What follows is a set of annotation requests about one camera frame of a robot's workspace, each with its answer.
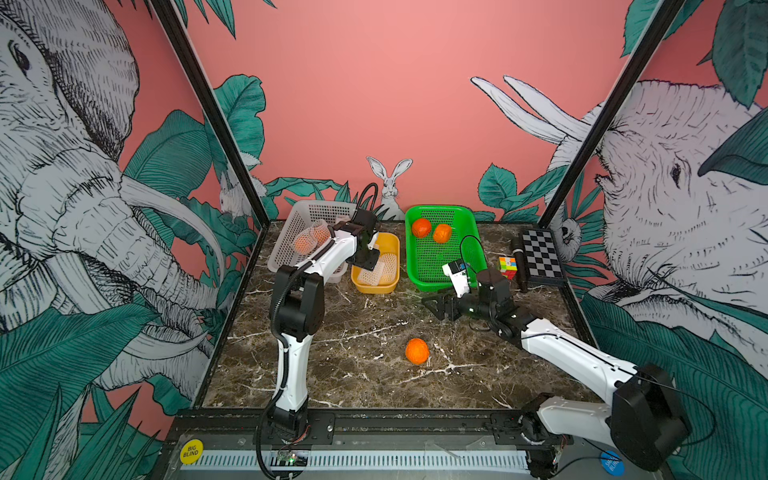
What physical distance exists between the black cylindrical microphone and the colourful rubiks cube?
17mm

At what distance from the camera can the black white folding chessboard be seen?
103cm

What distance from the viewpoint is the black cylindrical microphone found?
1.03 metres

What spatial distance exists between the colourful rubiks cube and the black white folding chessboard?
5cm
